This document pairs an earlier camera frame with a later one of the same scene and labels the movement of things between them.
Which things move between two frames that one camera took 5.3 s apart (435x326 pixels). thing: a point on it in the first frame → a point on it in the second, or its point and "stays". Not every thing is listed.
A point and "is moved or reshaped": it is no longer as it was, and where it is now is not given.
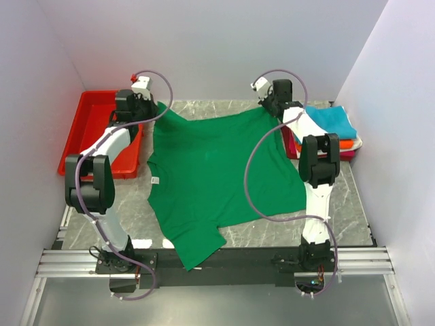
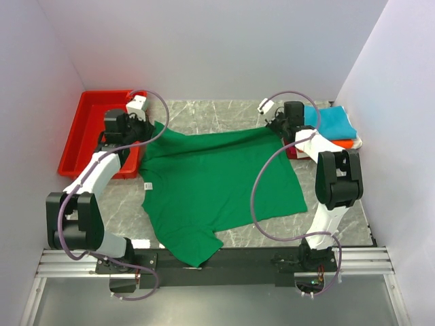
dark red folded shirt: (289, 142) stays
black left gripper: (146, 109) → (142, 125)
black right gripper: (269, 105) → (276, 124)
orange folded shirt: (345, 144) stays
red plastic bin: (91, 115) stays
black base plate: (242, 268) stays
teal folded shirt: (332, 120) stays
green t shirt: (208, 171) is moved or reshaped
